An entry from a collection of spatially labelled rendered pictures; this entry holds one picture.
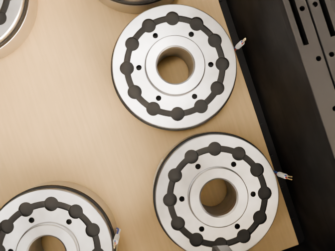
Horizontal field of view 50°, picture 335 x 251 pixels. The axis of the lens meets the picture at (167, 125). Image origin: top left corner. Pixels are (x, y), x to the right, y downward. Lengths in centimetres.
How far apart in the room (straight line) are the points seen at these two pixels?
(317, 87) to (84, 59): 19
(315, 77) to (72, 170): 21
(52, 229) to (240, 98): 19
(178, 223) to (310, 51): 16
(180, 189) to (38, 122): 14
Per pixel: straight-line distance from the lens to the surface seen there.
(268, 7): 27
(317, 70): 25
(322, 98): 24
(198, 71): 29
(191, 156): 29
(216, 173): 29
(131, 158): 32
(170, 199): 30
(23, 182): 34
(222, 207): 32
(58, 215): 30
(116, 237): 29
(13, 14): 32
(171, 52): 31
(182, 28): 30
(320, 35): 25
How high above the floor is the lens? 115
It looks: 87 degrees down
